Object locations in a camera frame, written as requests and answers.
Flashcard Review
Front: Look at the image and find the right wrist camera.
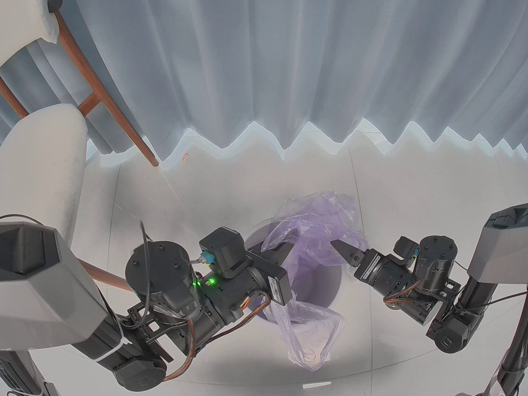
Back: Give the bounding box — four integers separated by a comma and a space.
394, 237, 420, 263

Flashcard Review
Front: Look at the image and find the pale blue curtain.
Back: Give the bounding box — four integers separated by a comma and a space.
0, 0, 528, 167

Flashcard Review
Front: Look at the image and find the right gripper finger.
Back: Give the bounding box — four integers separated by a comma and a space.
329, 239, 368, 268

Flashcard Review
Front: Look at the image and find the purple plastic bag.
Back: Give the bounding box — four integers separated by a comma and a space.
261, 191, 369, 372

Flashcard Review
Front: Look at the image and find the white cushioned wooden chair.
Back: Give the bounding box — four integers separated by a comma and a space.
0, 0, 159, 293

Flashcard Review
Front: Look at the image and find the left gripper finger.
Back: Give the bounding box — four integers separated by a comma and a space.
261, 242, 294, 265

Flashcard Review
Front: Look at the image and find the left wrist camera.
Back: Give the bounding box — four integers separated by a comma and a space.
199, 227, 265, 279

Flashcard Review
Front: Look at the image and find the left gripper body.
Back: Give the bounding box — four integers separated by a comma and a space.
194, 249, 292, 333

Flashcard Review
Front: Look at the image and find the black cable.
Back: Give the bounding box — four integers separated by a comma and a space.
139, 220, 152, 329

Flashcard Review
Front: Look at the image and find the white trash bin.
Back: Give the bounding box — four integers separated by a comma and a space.
243, 220, 345, 323

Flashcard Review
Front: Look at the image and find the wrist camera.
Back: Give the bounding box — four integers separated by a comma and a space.
394, 237, 420, 263
199, 227, 265, 279

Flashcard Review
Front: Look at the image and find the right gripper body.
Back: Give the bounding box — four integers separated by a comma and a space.
354, 248, 416, 297

